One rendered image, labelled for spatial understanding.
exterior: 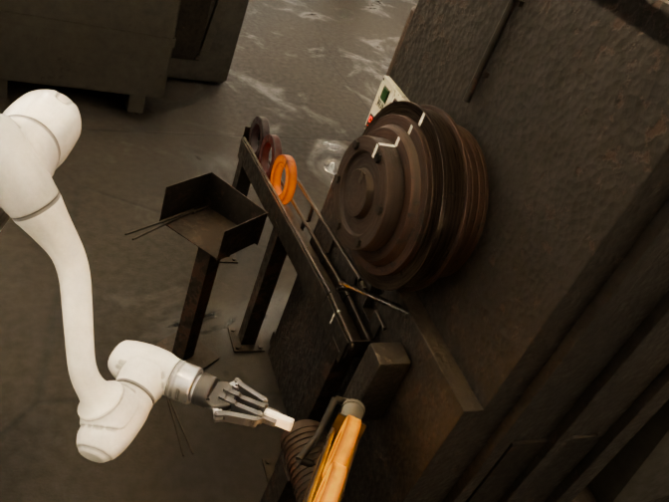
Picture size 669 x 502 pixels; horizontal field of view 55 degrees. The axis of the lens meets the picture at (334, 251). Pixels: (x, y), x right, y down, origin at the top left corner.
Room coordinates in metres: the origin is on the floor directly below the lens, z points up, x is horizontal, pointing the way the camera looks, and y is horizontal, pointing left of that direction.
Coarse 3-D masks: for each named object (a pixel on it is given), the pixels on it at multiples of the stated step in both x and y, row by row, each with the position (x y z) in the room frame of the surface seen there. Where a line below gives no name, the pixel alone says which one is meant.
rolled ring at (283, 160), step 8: (280, 160) 2.09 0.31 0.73; (288, 160) 2.04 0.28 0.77; (272, 168) 2.12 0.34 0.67; (280, 168) 2.11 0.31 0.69; (288, 168) 2.02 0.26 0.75; (296, 168) 2.03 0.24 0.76; (272, 176) 2.10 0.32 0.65; (280, 176) 2.11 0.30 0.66; (288, 176) 2.00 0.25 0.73; (296, 176) 2.01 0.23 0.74; (272, 184) 2.08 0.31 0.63; (280, 184) 2.10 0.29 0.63; (288, 184) 1.98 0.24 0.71; (280, 192) 2.06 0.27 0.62; (288, 192) 1.98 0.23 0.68; (288, 200) 1.99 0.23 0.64
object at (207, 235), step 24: (168, 192) 1.68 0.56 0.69; (192, 192) 1.78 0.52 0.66; (216, 192) 1.84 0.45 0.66; (240, 192) 1.80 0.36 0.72; (168, 216) 1.70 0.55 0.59; (192, 216) 1.75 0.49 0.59; (216, 216) 1.80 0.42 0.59; (240, 216) 1.79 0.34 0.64; (264, 216) 1.74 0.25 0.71; (192, 240) 1.62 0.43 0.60; (216, 240) 1.66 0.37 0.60; (240, 240) 1.65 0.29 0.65; (216, 264) 1.70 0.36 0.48; (192, 288) 1.68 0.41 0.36; (192, 312) 1.67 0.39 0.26; (192, 336) 1.68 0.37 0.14; (192, 360) 1.69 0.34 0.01; (216, 360) 1.74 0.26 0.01
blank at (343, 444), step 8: (352, 416) 1.03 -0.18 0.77; (344, 424) 1.00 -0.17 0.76; (352, 424) 0.99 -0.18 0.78; (360, 424) 1.00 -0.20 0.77; (344, 432) 0.96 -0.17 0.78; (352, 432) 0.97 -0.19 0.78; (336, 440) 1.01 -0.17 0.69; (344, 440) 0.95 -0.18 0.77; (352, 440) 0.95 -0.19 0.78; (336, 448) 0.93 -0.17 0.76; (344, 448) 0.93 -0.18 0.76; (352, 448) 0.94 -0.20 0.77; (336, 456) 0.92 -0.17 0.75; (344, 456) 0.92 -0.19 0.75; (328, 464) 0.93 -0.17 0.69; (344, 464) 0.91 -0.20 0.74
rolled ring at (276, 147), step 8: (272, 136) 2.21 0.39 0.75; (264, 144) 2.26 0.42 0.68; (272, 144) 2.19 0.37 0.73; (280, 144) 2.19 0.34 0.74; (264, 152) 2.26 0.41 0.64; (272, 152) 2.17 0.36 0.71; (280, 152) 2.16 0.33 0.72; (264, 160) 2.25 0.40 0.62; (272, 160) 2.15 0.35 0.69; (264, 168) 2.22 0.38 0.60
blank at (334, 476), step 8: (336, 464) 0.87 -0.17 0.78; (328, 472) 0.87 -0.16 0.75; (336, 472) 0.84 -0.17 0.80; (344, 472) 0.85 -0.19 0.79; (328, 480) 0.82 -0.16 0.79; (336, 480) 0.82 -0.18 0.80; (320, 488) 0.86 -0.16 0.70; (328, 488) 0.80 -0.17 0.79; (336, 488) 0.81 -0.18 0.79; (320, 496) 0.80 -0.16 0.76; (328, 496) 0.79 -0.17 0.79; (336, 496) 0.79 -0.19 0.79
